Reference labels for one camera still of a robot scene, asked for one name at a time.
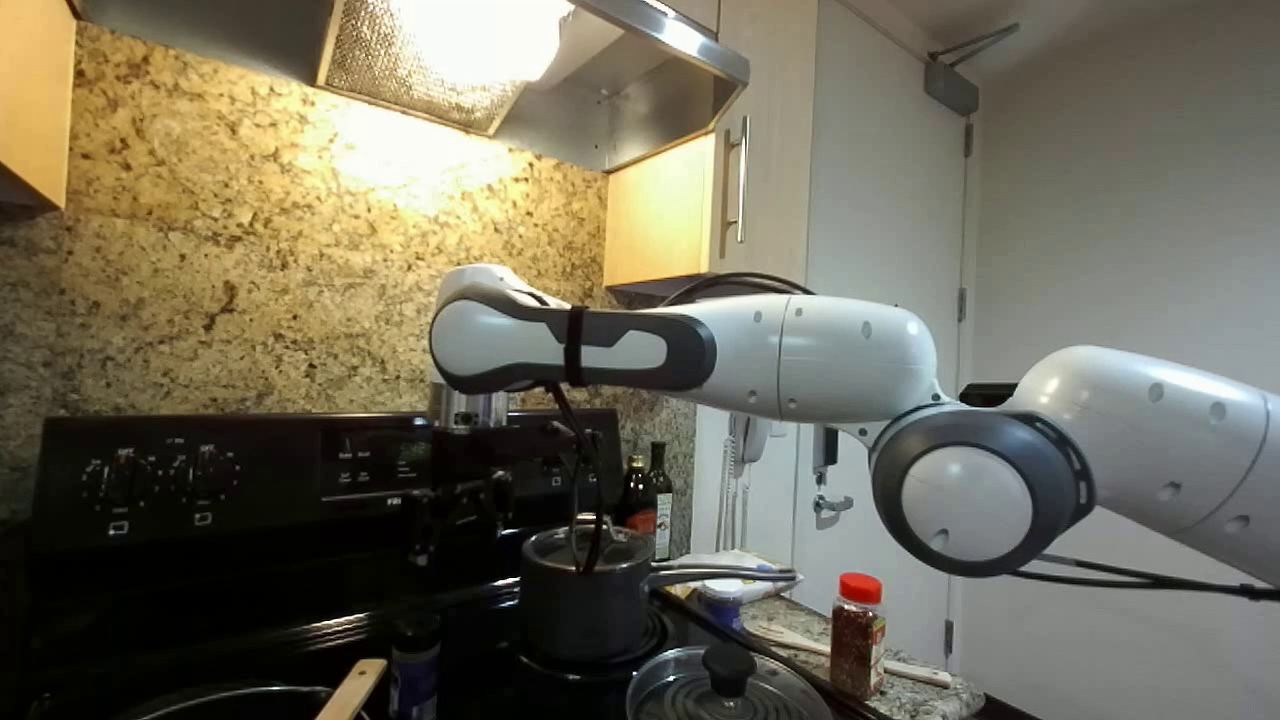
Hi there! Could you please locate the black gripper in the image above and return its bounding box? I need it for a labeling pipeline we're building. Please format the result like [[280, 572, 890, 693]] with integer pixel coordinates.
[[406, 429, 514, 568]]

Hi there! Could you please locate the spice bottle with orange lid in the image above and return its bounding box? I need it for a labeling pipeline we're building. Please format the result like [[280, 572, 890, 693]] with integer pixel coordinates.
[[828, 572, 882, 701]]

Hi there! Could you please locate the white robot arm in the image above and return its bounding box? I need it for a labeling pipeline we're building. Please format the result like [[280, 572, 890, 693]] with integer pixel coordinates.
[[429, 264, 1280, 582]]

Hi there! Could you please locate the tall black pot rear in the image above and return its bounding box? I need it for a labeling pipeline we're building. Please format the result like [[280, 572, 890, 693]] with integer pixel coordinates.
[[519, 525, 650, 662]]

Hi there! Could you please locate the small blue-labelled dark bottle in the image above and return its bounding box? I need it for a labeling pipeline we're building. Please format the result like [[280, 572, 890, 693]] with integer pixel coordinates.
[[387, 612, 440, 720]]

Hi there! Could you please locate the dark glass bottle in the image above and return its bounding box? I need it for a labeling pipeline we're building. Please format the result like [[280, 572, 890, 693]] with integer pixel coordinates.
[[648, 440, 676, 560]]

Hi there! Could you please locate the glass pot lid black knob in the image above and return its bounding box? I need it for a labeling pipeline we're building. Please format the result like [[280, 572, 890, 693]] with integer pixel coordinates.
[[625, 644, 831, 720]]

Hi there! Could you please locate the black electric stove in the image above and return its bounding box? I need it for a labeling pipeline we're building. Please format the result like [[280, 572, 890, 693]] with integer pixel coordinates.
[[5, 410, 687, 720]]

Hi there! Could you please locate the steel range hood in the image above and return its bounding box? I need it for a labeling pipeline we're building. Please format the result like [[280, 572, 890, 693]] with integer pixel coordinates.
[[69, 0, 752, 170]]

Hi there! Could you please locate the white door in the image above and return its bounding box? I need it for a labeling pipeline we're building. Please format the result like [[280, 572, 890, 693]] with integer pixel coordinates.
[[794, 0, 965, 668]]

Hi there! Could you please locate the wooden spoon handle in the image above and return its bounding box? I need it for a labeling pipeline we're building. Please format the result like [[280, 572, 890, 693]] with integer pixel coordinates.
[[314, 654, 382, 720]]

